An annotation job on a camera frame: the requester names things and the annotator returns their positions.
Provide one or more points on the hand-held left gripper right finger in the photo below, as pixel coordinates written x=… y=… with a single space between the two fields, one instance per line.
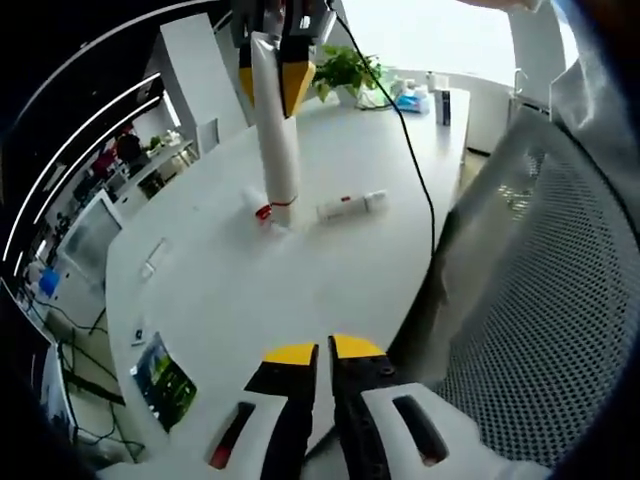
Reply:
x=360 y=425

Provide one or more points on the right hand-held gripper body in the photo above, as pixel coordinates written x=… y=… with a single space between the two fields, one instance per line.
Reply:
x=310 y=15

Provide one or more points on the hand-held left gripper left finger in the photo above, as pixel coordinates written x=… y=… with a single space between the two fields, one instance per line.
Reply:
x=295 y=425

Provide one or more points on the long white skincare tube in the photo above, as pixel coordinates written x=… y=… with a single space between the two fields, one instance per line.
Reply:
x=277 y=150

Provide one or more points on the red-label white skincare bottle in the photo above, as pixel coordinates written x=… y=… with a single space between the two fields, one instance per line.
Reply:
x=345 y=207

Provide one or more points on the red-collared white skincare bottle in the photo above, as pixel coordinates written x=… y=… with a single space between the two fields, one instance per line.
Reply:
x=260 y=212

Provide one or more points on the small white bottle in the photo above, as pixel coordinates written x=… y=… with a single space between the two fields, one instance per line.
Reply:
x=430 y=81

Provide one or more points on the potted green plant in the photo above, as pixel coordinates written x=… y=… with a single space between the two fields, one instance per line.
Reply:
x=345 y=67

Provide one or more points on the white office desk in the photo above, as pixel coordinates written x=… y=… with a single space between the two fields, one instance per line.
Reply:
x=165 y=160

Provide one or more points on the blue and white tissue pack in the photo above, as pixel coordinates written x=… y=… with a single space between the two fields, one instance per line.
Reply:
x=415 y=102

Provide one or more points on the green printed packet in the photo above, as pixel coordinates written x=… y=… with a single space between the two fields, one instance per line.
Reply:
x=167 y=385

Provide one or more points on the slim dark box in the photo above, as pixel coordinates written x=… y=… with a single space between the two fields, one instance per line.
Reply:
x=442 y=107

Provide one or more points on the small white tag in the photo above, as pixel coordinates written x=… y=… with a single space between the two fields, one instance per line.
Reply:
x=138 y=337

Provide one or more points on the white frosted-panel cabinet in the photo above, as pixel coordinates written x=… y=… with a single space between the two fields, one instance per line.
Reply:
x=90 y=235

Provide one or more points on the grey mesh office chair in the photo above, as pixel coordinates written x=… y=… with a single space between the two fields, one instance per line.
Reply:
x=550 y=300

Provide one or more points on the blue water bucket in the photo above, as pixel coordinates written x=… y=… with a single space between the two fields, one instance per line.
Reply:
x=51 y=282

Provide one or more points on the person's grey clothing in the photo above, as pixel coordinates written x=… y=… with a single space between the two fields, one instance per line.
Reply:
x=610 y=125

